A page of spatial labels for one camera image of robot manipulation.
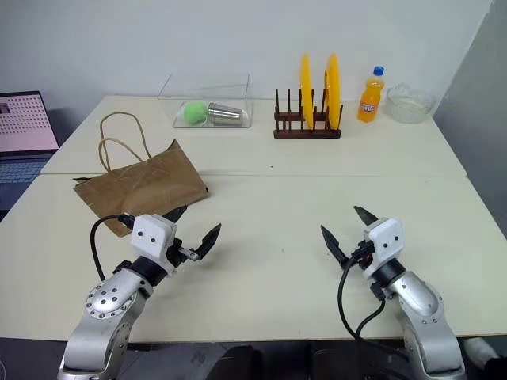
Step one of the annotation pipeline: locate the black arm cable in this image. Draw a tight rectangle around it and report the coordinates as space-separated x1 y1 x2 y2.
90 213 138 280
337 247 409 361

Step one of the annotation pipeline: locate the yellow plate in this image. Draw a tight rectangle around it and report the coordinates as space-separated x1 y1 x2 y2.
323 51 343 130
299 52 316 130

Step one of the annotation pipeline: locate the orange soda bottle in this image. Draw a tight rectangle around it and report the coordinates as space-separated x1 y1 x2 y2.
356 65 387 124

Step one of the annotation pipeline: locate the laptop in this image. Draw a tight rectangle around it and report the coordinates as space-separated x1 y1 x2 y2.
0 90 61 213

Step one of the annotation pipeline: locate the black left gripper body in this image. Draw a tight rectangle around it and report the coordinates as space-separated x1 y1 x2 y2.
166 236 201 268

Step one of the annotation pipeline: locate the dark wooden plate rack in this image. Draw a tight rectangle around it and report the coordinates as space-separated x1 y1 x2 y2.
272 87 342 141

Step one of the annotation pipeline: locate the white object under table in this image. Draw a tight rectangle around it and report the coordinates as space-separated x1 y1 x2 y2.
463 336 501 371

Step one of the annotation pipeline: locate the glass bowl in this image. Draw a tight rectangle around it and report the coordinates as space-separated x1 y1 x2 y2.
386 82 437 125

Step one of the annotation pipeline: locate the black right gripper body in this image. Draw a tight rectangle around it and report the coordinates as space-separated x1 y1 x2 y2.
350 237 375 271

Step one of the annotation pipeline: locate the clear plastic box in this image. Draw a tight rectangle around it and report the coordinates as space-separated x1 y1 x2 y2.
157 72 254 130

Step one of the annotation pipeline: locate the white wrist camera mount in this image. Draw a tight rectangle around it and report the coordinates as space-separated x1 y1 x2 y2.
363 216 405 280
130 215 177 276

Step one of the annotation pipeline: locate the brown paper bag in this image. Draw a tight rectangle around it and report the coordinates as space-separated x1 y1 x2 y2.
72 112 212 238

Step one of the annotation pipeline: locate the dark rounded shape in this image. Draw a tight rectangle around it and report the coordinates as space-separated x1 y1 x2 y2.
205 344 265 380

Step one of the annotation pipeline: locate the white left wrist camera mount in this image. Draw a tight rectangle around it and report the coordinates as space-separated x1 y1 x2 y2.
130 215 177 276

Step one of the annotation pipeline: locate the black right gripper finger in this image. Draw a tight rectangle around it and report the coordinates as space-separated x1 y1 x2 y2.
320 224 352 267
353 204 379 229

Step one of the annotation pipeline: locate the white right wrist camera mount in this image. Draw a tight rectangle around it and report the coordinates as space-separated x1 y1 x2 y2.
363 216 405 280

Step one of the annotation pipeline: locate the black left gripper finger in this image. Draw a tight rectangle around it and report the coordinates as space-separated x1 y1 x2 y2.
196 222 223 262
163 205 188 226

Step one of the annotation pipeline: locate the green ball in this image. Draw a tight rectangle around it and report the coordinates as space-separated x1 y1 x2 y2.
181 101 208 126

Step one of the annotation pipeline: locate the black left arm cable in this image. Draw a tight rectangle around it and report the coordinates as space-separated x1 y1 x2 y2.
90 213 138 280

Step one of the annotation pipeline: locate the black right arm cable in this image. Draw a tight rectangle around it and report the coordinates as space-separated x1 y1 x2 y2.
337 247 409 361

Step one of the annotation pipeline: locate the metal cup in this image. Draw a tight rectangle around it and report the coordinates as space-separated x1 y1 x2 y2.
206 101 250 127

